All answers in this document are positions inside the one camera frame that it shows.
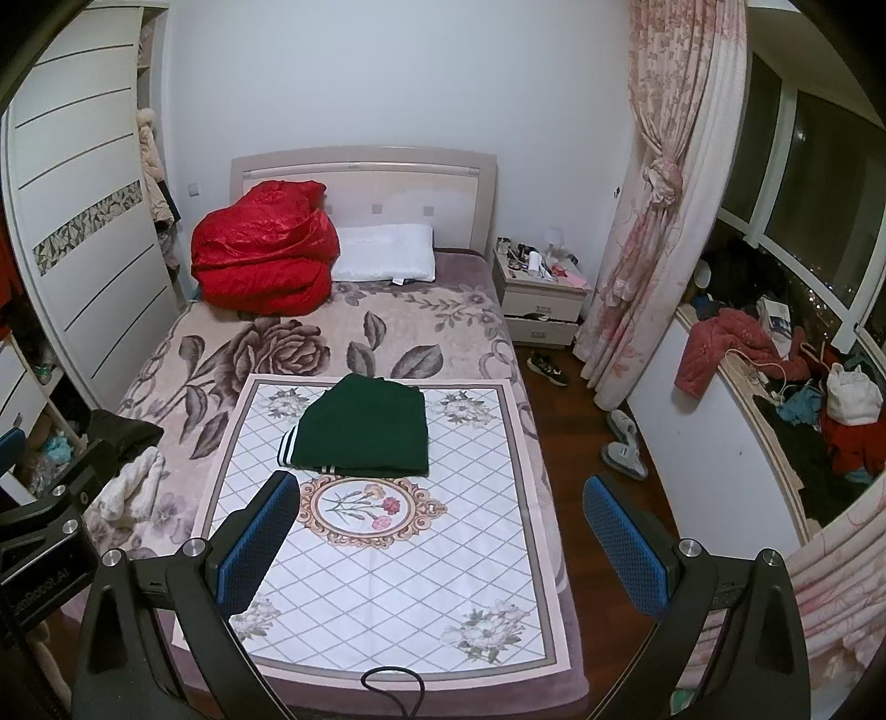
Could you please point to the bed with beige headboard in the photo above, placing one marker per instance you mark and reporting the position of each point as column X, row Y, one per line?
column 415, row 187

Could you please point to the white and blue box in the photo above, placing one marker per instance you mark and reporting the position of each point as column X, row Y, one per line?
column 775, row 320

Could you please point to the white pillow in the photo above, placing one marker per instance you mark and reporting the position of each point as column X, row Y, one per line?
column 384, row 253

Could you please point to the blue cloth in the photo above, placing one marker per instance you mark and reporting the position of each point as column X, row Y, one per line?
column 803, row 406

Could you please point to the white slippers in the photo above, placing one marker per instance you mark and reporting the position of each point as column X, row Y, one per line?
column 625, row 450

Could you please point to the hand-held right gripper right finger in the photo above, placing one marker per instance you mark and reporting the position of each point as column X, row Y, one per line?
column 626, row 540

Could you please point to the large window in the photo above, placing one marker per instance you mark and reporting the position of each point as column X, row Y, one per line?
column 817, row 187

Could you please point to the white diamond-pattern floral mat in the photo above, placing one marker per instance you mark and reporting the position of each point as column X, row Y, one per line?
column 415, row 554

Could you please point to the black cloth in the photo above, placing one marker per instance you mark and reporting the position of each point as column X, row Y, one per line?
column 810, row 464

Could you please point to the white wardrobe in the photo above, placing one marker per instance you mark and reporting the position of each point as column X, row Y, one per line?
column 83, row 228

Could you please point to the white crumpled cloth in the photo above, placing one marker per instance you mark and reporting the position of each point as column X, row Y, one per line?
column 135, row 484

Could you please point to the beige hanging clothes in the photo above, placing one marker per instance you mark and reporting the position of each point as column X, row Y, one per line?
column 151, row 173

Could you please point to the black garment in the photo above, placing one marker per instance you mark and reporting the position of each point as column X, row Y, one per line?
column 124, row 429

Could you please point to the dark green striped-cuff garment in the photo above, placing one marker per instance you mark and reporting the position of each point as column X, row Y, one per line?
column 367, row 429

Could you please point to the white bag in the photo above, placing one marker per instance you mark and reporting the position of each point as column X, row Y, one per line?
column 853, row 398

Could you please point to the pink-red padded jacket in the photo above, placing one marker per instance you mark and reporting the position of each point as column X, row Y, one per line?
column 727, row 336

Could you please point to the red quilt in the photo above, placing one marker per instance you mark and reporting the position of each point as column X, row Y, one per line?
column 263, row 256

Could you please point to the white table lamp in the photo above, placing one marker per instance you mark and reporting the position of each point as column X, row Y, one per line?
column 557, row 242

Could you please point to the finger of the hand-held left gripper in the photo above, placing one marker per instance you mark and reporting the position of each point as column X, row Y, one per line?
column 10, row 450
column 79, row 474

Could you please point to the pink floral tied curtain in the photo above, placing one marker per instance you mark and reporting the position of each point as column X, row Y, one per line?
column 664, row 208

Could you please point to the bed with floral blanket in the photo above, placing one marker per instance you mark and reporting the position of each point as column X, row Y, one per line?
column 277, row 346

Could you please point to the red cloth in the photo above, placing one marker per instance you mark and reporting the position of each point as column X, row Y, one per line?
column 858, row 446

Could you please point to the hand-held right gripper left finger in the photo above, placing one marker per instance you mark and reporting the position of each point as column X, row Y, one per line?
column 256, row 540

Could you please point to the pink paper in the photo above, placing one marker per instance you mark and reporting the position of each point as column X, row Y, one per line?
column 573, row 278

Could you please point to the black sneaker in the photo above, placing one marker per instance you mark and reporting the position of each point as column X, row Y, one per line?
column 548, row 368

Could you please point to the black bag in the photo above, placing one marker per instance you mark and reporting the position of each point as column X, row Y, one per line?
column 744, row 273

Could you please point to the white bottle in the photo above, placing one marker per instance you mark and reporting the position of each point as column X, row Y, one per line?
column 534, row 262

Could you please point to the beige nightstand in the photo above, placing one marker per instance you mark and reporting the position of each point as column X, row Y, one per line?
column 540, row 304

